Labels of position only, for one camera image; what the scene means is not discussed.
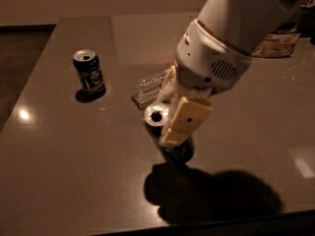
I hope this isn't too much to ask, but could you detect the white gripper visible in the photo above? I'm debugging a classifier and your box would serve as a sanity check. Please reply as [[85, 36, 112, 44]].
[[157, 19, 251, 148]]

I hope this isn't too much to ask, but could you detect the blue soda can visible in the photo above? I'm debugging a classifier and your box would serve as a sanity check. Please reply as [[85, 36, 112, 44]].
[[73, 49, 106, 97]]

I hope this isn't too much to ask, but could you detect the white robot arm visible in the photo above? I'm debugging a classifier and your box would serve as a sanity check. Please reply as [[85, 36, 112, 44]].
[[157, 0, 305, 148]]

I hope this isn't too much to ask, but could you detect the clear plastic water bottle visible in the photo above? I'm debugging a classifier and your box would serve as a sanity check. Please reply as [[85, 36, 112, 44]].
[[131, 71, 166, 110]]

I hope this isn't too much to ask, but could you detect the green soda can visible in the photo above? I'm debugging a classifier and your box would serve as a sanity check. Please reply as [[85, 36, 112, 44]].
[[144, 102, 194, 164]]

